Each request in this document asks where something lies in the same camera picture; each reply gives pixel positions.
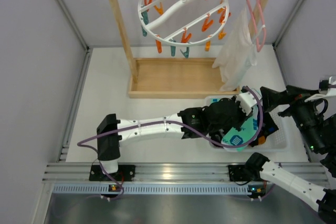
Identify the black sock front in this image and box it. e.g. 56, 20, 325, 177
249, 113, 279, 147

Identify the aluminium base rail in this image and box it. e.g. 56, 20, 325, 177
41, 142, 329, 196

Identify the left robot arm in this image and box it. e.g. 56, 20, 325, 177
97, 94, 257, 174

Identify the white round clip hanger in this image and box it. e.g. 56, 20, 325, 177
137, 0, 231, 46

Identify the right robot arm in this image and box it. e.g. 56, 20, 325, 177
244, 81, 335, 223

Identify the pink wire hanger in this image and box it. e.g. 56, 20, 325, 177
246, 0, 267, 52

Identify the white cloth garment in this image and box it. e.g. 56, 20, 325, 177
212, 8, 257, 91

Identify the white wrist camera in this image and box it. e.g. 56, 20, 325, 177
235, 91, 257, 116
305, 75, 335, 102

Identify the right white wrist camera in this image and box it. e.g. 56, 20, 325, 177
305, 75, 335, 102

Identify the orange clothes peg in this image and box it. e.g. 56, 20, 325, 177
181, 27, 192, 44
155, 35, 162, 54
154, 2, 164, 16
202, 13, 214, 32
205, 40, 211, 52

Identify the wooden clothes rack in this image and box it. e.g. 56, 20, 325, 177
109, 0, 268, 99

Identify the teal clothes peg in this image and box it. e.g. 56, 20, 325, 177
180, 47, 190, 59

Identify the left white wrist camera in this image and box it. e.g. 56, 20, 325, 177
235, 91, 257, 116

